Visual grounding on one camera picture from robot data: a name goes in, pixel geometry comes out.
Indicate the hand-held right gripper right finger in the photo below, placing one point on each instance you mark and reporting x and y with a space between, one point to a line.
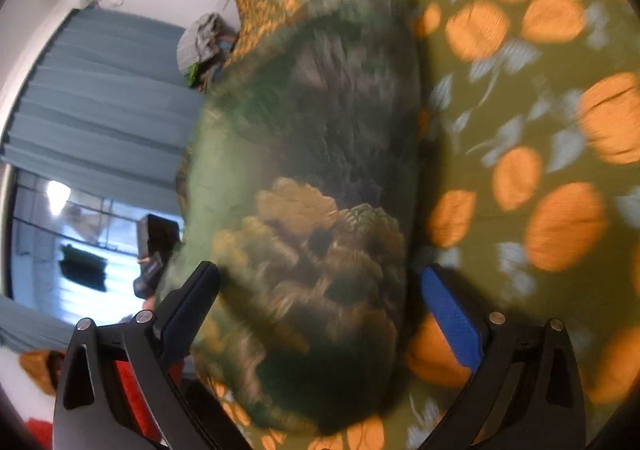
452 317

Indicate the grey checked clothes pile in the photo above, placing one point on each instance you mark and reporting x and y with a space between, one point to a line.
202 44

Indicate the green landscape print robe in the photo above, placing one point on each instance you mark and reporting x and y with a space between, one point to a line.
310 129

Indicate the blue curtain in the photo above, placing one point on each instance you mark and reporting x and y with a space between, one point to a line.
100 104

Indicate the orange floral olive bedspread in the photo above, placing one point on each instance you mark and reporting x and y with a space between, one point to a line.
525 104

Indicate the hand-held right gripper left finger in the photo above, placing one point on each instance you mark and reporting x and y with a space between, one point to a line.
192 305

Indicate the dark hanging garment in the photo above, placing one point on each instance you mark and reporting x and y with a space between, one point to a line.
84 267

